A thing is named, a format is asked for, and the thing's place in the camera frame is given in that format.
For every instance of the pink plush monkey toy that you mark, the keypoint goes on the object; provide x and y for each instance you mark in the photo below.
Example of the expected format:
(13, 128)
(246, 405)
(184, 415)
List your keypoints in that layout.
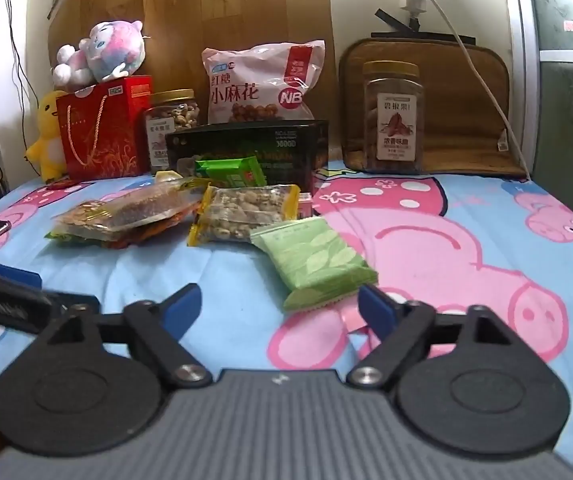
(111, 45)

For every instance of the light green leaf packet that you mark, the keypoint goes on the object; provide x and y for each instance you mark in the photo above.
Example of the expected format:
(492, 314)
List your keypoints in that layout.
(316, 260)

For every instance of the small red packet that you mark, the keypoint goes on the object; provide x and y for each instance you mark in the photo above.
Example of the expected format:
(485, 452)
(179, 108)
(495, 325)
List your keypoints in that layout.
(57, 185)

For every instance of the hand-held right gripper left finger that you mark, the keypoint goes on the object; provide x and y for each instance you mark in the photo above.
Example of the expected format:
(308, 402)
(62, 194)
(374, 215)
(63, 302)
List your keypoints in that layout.
(185, 305)

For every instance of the yellow nut packet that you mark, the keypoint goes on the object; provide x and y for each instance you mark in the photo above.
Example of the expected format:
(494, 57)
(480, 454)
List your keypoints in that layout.
(241, 212)

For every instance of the bright green snack packet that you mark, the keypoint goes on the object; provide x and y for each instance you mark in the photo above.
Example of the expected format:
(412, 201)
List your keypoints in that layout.
(231, 172)

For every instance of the cartoon pig printed bedsheet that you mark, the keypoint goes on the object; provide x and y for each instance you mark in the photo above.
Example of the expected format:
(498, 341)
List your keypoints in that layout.
(166, 270)

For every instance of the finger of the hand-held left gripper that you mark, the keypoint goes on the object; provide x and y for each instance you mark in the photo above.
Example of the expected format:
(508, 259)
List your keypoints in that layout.
(6, 305)
(14, 276)

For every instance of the red gift bag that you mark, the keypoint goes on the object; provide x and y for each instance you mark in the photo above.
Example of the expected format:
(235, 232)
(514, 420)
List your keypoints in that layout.
(116, 130)

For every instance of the cashew jar with gold lid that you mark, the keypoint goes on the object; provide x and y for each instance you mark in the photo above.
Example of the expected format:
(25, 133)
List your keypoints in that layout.
(171, 115)

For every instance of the small pink snack packet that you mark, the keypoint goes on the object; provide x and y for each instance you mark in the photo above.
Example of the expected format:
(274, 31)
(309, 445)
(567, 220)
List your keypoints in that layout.
(306, 206)

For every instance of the pecan jar with gold lid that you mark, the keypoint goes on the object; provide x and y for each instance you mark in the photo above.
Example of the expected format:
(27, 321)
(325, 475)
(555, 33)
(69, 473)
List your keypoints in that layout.
(394, 125)

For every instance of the white snack bag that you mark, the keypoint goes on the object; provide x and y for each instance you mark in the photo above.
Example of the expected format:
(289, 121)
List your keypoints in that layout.
(261, 80)

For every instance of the wooden board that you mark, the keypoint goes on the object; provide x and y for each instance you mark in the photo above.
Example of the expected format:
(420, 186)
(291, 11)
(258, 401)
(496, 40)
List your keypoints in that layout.
(191, 10)

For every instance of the pale yellow snack packet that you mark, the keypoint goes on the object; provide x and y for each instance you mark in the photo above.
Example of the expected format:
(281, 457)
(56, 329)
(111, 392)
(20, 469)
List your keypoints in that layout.
(167, 175)

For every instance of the black cardboard box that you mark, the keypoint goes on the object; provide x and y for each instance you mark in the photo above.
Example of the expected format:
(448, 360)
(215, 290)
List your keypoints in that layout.
(266, 147)

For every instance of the brown woven seat cushion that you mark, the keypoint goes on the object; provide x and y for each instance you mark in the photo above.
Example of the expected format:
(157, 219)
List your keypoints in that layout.
(466, 110)

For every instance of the clear mixed nut packet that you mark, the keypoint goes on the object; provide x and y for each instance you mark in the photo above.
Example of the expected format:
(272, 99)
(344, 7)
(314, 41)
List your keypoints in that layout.
(116, 210)

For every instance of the orange red snack packet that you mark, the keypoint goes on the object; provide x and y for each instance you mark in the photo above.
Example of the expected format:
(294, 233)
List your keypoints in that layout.
(156, 231)

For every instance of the yellow duck plush toy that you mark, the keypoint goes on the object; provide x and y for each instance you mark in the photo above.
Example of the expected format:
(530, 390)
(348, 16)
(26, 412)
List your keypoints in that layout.
(49, 125)

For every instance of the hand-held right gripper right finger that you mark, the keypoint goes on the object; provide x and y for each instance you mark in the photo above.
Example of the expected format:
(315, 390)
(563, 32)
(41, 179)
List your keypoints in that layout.
(375, 306)

